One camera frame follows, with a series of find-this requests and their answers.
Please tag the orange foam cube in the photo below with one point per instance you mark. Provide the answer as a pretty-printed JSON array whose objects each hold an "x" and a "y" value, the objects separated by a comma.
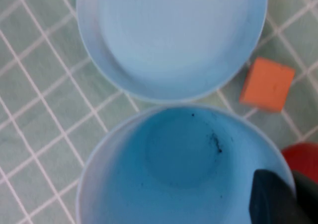
[{"x": 267, "y": 85}]

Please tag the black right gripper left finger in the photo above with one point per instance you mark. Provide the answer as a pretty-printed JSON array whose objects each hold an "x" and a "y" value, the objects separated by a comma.
[{"x": 270, "y": 201}]

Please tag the red apple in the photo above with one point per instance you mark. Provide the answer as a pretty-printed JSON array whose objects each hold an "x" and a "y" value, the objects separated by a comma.
[{"x": 303, "y": 157}]

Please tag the light blue plate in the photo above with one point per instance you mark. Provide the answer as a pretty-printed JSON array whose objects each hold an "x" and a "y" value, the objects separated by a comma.
[{"x": 174, "y": 40}]

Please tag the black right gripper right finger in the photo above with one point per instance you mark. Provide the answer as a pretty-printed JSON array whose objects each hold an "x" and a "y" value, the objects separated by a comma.
[{"x": 309, "y": 199}]

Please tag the green checked tablecloth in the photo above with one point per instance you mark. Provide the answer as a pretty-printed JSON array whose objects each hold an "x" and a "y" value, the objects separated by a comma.
[{"x": 49, "y": 97}]

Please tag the light blue plastic cup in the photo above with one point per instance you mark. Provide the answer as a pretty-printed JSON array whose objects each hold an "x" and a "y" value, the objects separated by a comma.
[{"x": 161, "y": 184}]

